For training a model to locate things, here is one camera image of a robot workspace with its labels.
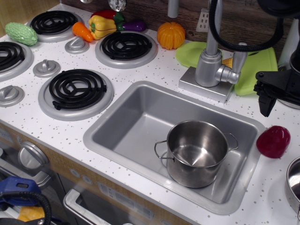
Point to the silver stove knob top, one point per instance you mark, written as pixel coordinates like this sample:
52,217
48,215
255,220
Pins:
77,46

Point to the steel pot at right edge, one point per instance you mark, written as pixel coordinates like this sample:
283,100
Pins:
292,186

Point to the silver oven door handle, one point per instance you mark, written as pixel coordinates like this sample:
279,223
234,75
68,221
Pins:
95,214

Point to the green toy bitter gourd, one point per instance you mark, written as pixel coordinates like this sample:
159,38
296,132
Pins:
21,33

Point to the yellow cloth bottom left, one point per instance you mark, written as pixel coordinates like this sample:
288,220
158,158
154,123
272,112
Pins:
29,213

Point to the silver oven dial knob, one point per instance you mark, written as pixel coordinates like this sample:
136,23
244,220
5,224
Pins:
31,156

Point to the stove burner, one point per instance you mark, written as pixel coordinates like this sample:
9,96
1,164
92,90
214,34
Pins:
75,95
126,50
54,26
15,59

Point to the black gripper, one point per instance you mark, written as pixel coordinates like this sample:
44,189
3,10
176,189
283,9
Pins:
283,85

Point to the front right stove burner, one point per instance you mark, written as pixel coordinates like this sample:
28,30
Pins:
75,95

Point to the blue clamp tool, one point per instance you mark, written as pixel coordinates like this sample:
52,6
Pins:
17,185

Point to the red toy bell pepper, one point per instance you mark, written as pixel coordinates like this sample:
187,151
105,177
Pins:
110,14

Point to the purple toy eggplant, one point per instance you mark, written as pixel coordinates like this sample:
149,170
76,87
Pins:
137,25

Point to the silver stove knob bottom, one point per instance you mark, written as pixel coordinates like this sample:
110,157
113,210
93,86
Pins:
11,95

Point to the grey toy sink basin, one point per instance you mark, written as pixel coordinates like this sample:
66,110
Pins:
134,128

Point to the stainless steel pot in sink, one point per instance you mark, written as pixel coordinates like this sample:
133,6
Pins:
195,152

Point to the front left stove burner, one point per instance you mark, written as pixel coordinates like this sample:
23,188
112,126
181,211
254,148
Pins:
15,59

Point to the back right stove burner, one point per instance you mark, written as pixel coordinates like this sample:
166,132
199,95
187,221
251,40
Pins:
126,50

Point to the orange toy carrot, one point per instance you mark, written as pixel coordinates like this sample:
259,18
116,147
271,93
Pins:
80,30

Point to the silver hanging utensil handle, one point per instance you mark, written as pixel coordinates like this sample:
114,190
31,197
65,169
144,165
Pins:
173,8

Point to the yellow toy corn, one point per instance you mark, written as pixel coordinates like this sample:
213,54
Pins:
228,62

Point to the white toy spatula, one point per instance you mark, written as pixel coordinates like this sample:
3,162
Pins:
203,21

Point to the silver toy faucet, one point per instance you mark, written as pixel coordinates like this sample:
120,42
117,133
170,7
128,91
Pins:
211,78

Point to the back left stove burner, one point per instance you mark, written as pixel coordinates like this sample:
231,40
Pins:
54,26

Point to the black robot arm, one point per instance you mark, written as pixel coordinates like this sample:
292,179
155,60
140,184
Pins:
284,9

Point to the silver stove knob middle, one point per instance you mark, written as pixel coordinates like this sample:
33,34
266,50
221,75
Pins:
46,68

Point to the orange toy pumpkin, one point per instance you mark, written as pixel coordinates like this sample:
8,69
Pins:
171,35

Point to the silver stove knob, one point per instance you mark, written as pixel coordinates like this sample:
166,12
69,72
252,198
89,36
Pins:
77,46
11,95
46,68

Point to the yellow toy bell pepper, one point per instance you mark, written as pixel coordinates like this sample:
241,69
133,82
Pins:
101,27

